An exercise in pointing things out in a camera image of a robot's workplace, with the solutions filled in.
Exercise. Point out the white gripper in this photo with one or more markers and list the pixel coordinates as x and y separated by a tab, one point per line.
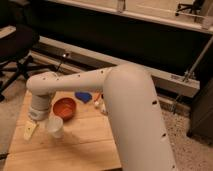
39	110

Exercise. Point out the white paper cup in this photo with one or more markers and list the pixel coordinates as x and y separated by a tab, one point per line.
54	126

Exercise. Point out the red ceramic bowl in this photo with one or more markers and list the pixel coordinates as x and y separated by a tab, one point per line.
65	108

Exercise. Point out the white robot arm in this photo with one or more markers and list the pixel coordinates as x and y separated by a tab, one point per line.
132	106

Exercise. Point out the blue sponge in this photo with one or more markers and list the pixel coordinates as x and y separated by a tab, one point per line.
83	96

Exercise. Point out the small orange white object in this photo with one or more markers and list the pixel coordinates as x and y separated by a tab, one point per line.
99	104

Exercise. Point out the metal rod stand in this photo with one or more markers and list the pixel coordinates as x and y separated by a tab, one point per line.
188	75

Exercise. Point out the distant black office chair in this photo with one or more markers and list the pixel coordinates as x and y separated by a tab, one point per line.
193	8

